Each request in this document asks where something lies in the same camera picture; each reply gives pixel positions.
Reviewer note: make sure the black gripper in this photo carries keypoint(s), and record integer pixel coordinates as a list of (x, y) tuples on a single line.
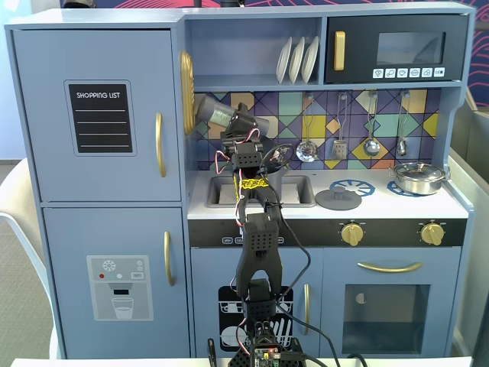
[(242, 119)]

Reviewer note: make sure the gray cylindrical salt shaker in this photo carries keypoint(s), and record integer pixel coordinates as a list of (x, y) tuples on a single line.
[(212, 111)]

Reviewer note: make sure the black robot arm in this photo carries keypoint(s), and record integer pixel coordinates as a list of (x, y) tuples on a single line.
[(260, 237)]

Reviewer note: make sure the white toy plate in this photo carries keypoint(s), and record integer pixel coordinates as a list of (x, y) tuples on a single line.
[(310, 59), (283, 61), (296, 61)]

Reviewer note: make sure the steel skimmer spoon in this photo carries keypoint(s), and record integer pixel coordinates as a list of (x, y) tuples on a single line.
[(306, 151)]

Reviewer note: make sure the steel slotted spatula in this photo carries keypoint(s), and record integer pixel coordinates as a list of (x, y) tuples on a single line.
[(339, 150)]

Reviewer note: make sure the gray round pot lid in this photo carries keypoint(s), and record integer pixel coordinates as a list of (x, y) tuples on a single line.
[(338, 199)]

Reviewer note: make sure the steel ladle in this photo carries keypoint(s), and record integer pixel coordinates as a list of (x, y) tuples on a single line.
[(371, 147)]

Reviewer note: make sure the black toy microwave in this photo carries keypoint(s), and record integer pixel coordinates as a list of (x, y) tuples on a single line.
[(359, 46)]

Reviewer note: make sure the blue toy kitchen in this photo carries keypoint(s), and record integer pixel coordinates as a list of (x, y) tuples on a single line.
[(114, 57)]

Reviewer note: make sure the dishwasher door with rack print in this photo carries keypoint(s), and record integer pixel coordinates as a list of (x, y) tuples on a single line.
[(214, 267)]

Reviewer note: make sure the gold stove knob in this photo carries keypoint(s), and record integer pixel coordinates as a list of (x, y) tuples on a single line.
[(352, 234), (432, 234)]

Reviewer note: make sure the steel serving spoon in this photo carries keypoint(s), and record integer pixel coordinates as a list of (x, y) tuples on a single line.
[(402, 147)]

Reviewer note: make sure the steel pot with lid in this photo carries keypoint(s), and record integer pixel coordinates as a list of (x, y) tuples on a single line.
[(418, 179)]

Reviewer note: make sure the fridge door with shopping list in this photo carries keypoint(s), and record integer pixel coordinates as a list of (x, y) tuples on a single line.
[(46, 114)]

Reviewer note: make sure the oven door with window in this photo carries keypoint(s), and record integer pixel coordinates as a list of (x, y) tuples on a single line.
[(386, 256)]

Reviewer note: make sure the freezer door with dispenser print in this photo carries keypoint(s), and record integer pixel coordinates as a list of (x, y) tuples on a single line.
[(68, 237)]

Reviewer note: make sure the white curved chair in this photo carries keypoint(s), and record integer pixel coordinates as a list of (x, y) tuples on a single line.
[(11, 199)]

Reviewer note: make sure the gray metal cabinet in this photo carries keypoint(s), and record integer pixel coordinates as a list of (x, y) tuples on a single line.
[(473, 229)]

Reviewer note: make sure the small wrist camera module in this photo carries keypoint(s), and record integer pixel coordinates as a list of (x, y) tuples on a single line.
[(281, 153)]

